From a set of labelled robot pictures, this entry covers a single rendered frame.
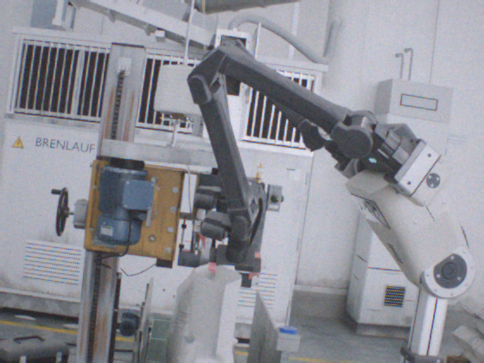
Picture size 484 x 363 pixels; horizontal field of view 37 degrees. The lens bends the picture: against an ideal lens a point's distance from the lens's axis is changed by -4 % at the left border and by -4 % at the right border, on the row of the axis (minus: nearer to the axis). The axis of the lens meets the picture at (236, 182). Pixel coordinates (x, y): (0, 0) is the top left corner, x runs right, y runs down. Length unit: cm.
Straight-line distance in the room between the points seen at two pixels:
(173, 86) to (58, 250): 319
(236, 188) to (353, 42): 405
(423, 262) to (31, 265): 393
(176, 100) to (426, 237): 94
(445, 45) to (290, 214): 252
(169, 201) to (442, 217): 107
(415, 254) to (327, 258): 491
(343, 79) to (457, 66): 166
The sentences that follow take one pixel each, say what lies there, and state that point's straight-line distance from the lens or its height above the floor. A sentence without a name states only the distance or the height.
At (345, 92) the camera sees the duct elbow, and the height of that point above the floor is 195.
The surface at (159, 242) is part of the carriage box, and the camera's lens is 265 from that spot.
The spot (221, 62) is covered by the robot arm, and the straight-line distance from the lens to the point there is 172.
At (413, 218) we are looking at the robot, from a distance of 190.
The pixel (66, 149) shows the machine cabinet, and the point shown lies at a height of 126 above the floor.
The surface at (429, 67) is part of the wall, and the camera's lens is 704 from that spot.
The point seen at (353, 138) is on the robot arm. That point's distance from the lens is 170.
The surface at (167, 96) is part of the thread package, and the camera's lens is 244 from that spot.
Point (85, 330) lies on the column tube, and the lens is 280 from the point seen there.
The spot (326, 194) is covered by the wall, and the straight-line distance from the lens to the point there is 678.
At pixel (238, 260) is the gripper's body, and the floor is 115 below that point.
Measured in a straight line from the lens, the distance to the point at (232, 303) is 230.
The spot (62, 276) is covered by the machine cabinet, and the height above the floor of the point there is 35.
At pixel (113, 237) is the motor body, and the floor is 111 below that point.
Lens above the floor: 146
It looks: 3 degrees down
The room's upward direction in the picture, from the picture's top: 7 degrees clockwise
